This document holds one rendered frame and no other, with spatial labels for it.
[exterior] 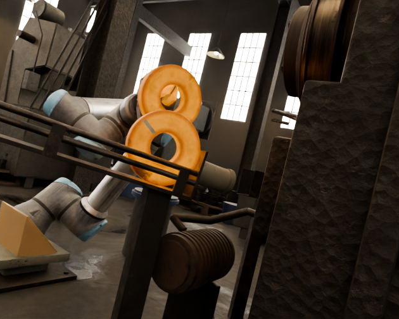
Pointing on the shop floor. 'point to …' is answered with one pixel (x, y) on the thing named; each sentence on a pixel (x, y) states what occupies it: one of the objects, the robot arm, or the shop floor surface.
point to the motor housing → (192, 271)
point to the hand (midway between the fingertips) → (172, 90)
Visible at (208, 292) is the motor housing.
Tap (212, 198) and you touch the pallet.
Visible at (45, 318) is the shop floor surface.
